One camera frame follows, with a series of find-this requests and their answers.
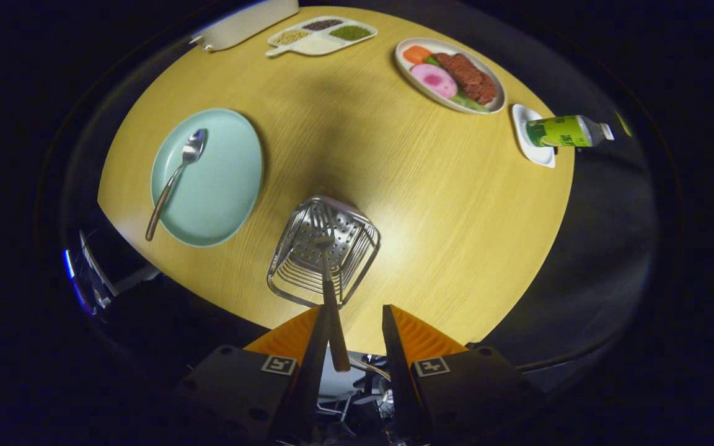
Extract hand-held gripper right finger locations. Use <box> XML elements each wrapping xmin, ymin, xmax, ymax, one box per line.
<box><xmin>382</xmin><ymin>304</ymin><xmax>545</xmax><ymax>446</ymax></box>

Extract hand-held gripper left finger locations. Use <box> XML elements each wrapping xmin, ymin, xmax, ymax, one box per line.
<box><xmin>174</xmin><ymin>304</ymin><xmax>333</xmax><ymax>446</ymax></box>

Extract metal utensil brown handle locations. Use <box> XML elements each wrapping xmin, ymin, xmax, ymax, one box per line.
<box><xmin>314</xmin><ymin>234</ymin><xmax>351</xmax><ymax>373</ymax></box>

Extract metal spoon brown handle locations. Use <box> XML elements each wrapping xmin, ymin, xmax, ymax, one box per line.
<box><xmin>145</xmin><ymin>128</ymin><xmax>208</xmax><ymax>242</ymax></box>

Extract teal round plate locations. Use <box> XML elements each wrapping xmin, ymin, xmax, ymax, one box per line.
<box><xmin>150</xmin><ymin>108</ymin><xmax>265</xmax><ymax>248</ymax></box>

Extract white square dish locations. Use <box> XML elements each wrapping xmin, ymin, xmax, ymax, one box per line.
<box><xmin>511</xmin><ymin>103</ymin><xmax>557</xmax><ymax>169</ymax></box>

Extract green lettuce leaf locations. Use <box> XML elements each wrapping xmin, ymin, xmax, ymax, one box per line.
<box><xmin>425</xmin><ymin>56</ymin><xmax>491</xmax><ymax>113</ymax></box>

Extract green label drink bottle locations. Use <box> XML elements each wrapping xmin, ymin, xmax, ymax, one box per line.
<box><xmin>525</xmin><ymin>115</ymin><xmax>615</xmax><ymax>149</ymax></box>

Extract pink ham slice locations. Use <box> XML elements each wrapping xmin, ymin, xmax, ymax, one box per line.
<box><xmin>410</xmin><ymin>63</ymin><xmax>459</xmax><ymax>100</ymax></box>

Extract brown meat patties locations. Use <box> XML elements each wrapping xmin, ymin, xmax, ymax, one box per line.
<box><xmin>431</xmin><ymin>52</ymin><xmax>499</xmax><ymax>106</ymax></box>

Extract white round food plate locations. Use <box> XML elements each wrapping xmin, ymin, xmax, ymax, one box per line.
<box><xmin>394</xmin><ymin>37</ymin><xmax>507</xmax><ymax>115</ymax></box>

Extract white divided tray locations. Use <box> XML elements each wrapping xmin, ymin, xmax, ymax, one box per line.
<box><xmin>265</xmin><ymin>16</ymin><xmax>378</xmax><ymax>58</ymax></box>

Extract yellow soybeans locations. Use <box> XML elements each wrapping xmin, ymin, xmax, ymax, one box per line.
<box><xmin>271</xmin><ymin>30</ymin><xmax>312</xmax><ymax>46</ymax></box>

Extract green mung beans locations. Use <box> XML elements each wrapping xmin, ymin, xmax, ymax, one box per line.
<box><xmin>330</xmin><ymin>25</ymin><xmax>372</xmax><ymax>42</ymax></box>

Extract white toaster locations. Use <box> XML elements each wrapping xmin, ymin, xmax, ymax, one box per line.
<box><xmin>190</xmin><ymin>0</ymin><xmax>300</xmax><ymax>52</ymax></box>

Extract metal wire basket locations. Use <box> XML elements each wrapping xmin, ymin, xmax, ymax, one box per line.
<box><xmin>267</xmin><ymin>195</ymin><xmax>382</xmax><ymax>309</ymax></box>

